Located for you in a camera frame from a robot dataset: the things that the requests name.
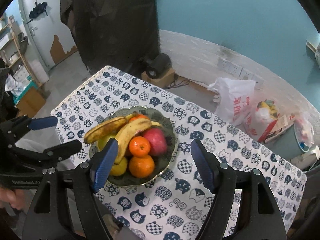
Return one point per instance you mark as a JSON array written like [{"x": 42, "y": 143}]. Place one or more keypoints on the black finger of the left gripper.
[
  {"x": 50, "y": 155},
  {"x": 14, "y": 129}
]

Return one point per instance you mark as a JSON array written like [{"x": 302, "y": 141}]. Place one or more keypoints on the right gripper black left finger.
[{"x": 48, "y": 216}]

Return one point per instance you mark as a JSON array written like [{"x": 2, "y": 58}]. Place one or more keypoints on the spotted yellow banana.
[{"x": 107, "y": 127}]

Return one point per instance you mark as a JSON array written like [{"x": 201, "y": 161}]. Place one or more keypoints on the stickered yellow banana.
[{"x": 125, "y": 135}]

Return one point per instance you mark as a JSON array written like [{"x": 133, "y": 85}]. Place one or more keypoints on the red apple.
[{"x": 157, "y": 140}]

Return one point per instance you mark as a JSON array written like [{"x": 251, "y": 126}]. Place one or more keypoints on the person's left hand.
[{"x": 15, "y": 198}]

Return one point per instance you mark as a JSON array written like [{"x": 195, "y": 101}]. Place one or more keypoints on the wooden shelf rack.
[{"x": 17, "y": 52}]

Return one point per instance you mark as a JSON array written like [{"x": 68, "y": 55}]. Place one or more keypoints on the teal round bin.
[{"x": 287, "y": 145}]

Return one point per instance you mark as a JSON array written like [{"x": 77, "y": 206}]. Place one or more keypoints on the small orange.
[{"x": 139, "y": 146}]

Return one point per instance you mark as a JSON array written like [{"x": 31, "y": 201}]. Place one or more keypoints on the large orange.
[{"x": 141, "y": 167}]

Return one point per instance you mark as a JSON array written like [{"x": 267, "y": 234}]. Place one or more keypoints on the cat pattern tablecloth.
[{"x": 174, "y": 202}]

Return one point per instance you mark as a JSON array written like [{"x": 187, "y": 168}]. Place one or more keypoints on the white red plastic bag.
[{"x": 233, "y": 100}]

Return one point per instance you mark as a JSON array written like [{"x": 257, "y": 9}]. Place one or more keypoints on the cardboard box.
[{"x": 163, "y": 81}]

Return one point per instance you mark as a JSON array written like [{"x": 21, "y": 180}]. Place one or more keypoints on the white door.
[{"x": 51, "y": 38}]

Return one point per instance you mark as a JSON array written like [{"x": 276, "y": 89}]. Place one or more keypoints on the black cylindrical speaker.
[{"x": 158, "y": 66}]

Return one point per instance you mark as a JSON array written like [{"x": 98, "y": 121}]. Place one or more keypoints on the black hanging coat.
[{"x": 116, "y": 33}]

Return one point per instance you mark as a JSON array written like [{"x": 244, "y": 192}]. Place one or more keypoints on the wall power sockets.
[{"x": 239, "y": 72}]

